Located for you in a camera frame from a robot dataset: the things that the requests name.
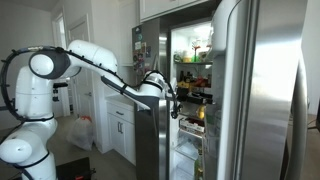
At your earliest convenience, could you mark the red black food box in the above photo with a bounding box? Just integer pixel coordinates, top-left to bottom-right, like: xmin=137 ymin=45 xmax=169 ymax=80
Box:
xmin=179 ymin=118 xmax=205 ymax=135

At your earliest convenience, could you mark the white kitchen cabinet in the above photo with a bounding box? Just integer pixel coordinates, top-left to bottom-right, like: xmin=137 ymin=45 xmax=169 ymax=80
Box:
xmin=106 ymin=95 xmax=136 ymax=165
xmin=139 ymin=0 xmax=210 ymax=22

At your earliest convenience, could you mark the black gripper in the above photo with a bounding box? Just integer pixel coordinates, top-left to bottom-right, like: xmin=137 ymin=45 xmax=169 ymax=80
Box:
xmin=176 ymin=87 xmax=189 ymax=102

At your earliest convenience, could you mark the open fridge right door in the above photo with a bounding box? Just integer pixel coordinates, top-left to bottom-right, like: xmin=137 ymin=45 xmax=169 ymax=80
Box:
xmin=209 ymin=0 xmax=308 ymax=180

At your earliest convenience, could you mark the white lower kitchen cabinet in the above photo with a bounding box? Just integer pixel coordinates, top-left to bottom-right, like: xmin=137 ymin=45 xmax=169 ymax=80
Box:
xmin=106 ymin=95 xmax=136 ymax=165

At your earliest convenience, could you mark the yellow item on fridge shelf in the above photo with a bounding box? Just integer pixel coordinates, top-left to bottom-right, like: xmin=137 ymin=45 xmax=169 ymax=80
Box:
xmin=196 ymin=105 xmax=205 ymax=120

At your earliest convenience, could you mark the white plastic trash bag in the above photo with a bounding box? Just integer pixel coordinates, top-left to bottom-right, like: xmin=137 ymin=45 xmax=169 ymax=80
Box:
xmin=66 ymin=116 xmax=93 ymax=151

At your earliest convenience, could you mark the stainless steel fridge left door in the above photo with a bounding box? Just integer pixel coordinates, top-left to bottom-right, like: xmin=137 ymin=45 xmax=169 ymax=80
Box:
xmin=132 ymin=18 xmax=169 ymax=180

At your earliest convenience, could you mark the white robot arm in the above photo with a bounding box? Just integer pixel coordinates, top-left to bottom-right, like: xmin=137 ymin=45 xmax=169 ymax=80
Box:
xmin=0 ymin=40 xmax=176 ymax=180

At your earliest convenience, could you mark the white upper kitchen cabinet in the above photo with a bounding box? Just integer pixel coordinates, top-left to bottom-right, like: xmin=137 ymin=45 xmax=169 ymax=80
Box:
xmin=139 ymin=0 xmax=210 ymax=22

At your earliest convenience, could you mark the white interior door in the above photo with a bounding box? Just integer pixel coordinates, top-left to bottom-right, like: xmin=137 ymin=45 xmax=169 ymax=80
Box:
xmin=68 ymin=20 xmax=94 ymax=118

